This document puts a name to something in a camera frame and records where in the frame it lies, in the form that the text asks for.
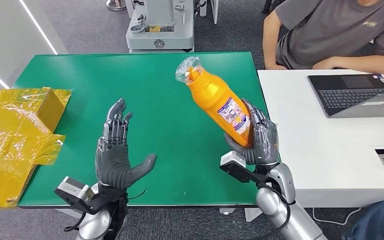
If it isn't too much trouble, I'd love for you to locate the white floor cable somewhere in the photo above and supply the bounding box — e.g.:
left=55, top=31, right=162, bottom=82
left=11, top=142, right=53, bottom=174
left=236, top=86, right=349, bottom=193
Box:
left=311, top=206, right=364, bottom=227

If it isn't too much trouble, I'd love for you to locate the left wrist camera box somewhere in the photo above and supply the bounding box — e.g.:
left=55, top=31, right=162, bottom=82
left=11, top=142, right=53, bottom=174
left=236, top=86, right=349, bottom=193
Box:
left=53, top=176, right=96, bottom=213

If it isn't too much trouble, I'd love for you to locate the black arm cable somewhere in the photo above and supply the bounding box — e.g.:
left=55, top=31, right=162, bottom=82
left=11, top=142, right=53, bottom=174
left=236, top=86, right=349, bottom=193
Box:
left=244, top=181, right=293, bottom=240
left=63, top=189, right=148, bottom=233

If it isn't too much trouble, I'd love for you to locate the white desk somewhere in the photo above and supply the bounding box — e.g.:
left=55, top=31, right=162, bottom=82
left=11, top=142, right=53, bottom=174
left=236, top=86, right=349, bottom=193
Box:
left=257, top=68, right=384, bottom=209

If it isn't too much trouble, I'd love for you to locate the person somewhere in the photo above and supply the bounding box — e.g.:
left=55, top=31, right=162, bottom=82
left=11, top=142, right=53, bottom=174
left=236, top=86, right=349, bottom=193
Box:
left=262, top=0, right=384, bottom=75
left=345, top=199, right=384, bottom=240

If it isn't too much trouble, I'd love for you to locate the dark grey laptop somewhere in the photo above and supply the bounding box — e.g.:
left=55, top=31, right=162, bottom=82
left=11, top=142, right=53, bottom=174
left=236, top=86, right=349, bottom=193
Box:
left=307, top=73, right=384, bottom=119

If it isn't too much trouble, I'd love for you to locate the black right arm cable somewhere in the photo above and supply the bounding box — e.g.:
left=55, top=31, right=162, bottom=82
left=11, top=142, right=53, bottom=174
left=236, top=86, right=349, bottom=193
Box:
left=244, top=181, right=293, bottom=240

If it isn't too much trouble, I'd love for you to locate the orange bottle with clear cap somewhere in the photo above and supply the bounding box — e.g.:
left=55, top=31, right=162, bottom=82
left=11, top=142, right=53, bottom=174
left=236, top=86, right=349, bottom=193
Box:
left=175, top=56, right=255, bottom=149

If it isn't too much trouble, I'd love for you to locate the chrome round stand base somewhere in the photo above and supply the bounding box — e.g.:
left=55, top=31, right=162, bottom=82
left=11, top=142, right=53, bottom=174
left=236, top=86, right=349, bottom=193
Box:
left=105, top=0, right=128, bottom=12

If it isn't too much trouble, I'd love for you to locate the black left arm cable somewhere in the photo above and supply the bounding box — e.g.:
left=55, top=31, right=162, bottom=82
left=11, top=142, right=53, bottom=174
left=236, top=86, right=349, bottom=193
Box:
left=63, top=189, right=148, bottom=233

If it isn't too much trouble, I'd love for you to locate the white machine base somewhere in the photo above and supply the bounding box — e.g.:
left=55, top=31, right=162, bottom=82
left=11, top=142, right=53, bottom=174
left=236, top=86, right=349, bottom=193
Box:
left=125, top=0, right=196, bottom=54

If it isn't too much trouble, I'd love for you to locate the yellow film wrapped cardboard box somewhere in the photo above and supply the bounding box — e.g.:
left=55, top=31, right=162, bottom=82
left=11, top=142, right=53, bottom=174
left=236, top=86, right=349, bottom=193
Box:
left=0, top=86, right=73, bottom=209

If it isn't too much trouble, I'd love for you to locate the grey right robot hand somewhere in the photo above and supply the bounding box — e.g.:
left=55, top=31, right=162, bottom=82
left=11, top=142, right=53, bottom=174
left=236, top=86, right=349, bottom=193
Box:
left=224, top=98, right=280, bottom=167

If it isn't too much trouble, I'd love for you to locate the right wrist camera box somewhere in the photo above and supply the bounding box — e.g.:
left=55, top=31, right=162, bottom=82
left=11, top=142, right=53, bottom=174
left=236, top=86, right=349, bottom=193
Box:
left=219, top=150, right=260, bottom=184

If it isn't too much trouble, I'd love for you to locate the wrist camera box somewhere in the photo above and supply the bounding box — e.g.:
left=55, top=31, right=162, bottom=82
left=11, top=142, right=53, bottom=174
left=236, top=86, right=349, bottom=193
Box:
left=219, top=150, right=260, bottom=184
left=53, top=176, right=96, bottom=213

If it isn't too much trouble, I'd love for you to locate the green topped table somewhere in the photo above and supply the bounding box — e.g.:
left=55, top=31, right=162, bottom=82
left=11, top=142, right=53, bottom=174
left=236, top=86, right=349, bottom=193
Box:
left=13, top=51, right=273, bottom=210

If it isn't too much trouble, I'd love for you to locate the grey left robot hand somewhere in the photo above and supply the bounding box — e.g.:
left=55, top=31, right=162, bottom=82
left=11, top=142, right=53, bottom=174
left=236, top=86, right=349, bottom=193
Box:
left=94, top=97, right=158, bottom=190

